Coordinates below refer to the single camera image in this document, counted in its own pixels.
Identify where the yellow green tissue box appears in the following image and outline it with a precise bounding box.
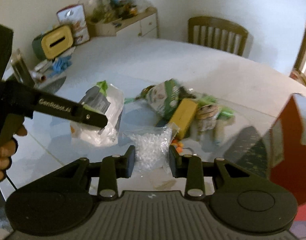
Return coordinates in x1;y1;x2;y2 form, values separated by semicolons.
32;25;73;61

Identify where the brown wooden chair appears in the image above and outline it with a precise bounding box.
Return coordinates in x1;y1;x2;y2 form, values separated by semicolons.
188;16;248;56

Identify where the dark round placemat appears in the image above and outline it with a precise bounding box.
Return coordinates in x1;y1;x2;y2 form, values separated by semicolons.
224;126;267;178

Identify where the white red printed carton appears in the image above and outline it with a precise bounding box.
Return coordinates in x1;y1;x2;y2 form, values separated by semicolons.
56;4;90;46

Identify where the person's left hand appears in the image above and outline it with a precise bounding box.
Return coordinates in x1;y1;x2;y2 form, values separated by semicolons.
0;118;28;182

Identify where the white wooden sideboard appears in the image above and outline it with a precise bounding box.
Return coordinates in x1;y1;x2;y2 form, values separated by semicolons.
113;7;158;38

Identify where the red white cardboard box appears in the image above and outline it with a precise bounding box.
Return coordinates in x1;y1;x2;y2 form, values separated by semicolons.
268;93;306;206

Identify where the blue cloth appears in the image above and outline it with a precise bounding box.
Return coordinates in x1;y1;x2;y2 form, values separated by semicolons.
53;56;72;74

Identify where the striped plush toy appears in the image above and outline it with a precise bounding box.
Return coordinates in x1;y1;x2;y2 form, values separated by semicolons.
196;104;221;133

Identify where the small cardboard box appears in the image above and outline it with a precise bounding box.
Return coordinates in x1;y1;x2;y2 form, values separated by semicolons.
86;21;116;38

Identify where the yellow rectangular box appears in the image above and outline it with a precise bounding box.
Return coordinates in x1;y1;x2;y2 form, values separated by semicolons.
169;98;198;140

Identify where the green white cartoon pouch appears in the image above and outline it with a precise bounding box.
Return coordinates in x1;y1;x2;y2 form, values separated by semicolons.
141;79;196;120

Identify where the white plastic bag grey label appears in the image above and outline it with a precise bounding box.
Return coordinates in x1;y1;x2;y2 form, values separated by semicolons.
69;80;125;147

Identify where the bag of white beads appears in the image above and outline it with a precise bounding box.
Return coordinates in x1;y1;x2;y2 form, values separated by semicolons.
123;123;179;173

